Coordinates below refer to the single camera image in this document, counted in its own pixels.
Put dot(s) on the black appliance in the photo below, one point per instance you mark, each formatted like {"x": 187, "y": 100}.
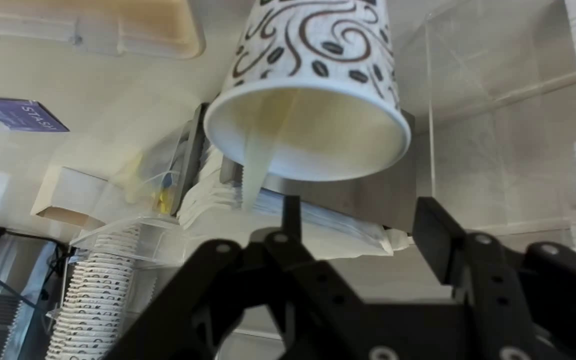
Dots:
{"x": 0, "y": 312}

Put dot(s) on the patterned paper cup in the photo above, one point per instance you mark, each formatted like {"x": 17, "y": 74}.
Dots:
{"x": 314, "y": 53}

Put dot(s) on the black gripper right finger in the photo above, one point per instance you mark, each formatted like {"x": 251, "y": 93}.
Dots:
{"x": 500, "y": 286}

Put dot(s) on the open beige takeout box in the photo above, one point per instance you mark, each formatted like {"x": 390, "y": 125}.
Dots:
{"x": 100, "y": 27}

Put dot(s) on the sleeved stack of paper cups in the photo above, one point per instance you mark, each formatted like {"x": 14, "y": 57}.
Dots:
{"x": 95, "y": 300}

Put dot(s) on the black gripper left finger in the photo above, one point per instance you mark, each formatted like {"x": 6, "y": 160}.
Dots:
{"x": 249, "y": 300}

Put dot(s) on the purple card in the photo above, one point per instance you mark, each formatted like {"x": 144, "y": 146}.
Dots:
{"x": 18, "y": 113}

